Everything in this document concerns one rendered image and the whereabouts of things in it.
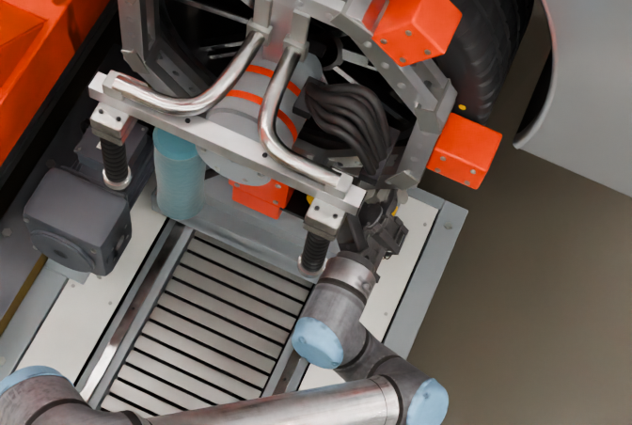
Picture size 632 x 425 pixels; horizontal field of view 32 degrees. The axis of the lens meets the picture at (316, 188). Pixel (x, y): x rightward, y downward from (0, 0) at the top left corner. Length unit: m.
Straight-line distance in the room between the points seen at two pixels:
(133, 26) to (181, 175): 0.26
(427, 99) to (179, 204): 0.58
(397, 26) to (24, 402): 0.72
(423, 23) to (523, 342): 1.24
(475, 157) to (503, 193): 1.01
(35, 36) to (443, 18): 0.80
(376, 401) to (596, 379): 0.96
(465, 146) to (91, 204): 0.78
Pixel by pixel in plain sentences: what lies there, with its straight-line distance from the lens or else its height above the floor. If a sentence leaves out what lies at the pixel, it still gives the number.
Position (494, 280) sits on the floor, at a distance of 2.59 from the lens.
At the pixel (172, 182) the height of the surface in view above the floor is 0.64.
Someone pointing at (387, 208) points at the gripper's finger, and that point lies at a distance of 1.86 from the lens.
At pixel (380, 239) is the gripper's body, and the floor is 0.64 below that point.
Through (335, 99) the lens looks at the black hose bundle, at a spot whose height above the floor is 1.04.
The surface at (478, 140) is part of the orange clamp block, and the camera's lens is 1.70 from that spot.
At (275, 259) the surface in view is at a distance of 2.38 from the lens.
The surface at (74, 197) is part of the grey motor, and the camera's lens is 2.14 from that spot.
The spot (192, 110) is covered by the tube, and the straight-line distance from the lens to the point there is 1.53.
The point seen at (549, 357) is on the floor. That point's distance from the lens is 2.57.
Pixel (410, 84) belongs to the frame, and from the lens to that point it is 1.56.
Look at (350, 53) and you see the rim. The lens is 1.75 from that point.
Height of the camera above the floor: 2.34
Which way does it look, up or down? 64 degrees down
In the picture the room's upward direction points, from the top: 14 degrees clockwise
